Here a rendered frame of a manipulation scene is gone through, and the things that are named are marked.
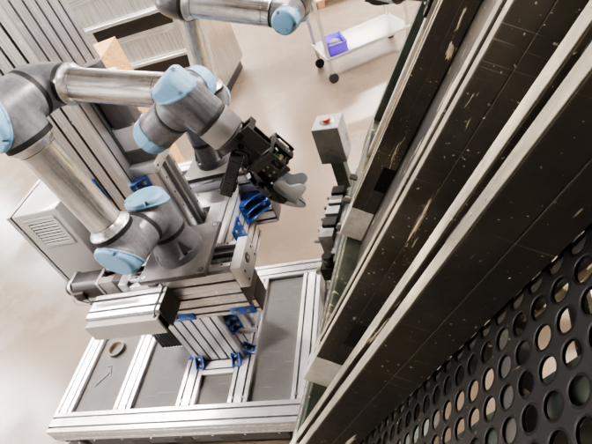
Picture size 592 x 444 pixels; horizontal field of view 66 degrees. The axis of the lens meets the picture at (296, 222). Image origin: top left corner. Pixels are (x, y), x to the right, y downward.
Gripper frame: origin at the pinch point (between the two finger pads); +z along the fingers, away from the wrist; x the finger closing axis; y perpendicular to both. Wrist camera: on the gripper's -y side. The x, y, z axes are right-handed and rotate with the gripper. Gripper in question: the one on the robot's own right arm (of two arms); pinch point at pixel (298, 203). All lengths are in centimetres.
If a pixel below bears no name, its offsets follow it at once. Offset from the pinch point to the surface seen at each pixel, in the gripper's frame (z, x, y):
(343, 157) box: 45, 94, -30
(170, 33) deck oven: -37, 355, -182
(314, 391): 33.6, -19.3, -25.3
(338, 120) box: 32, 99, -21
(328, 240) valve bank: 46, 48, -36
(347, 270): 37.6, 18.4, -19.3
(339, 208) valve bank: 46, 62, -31
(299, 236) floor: 92, 133, -108
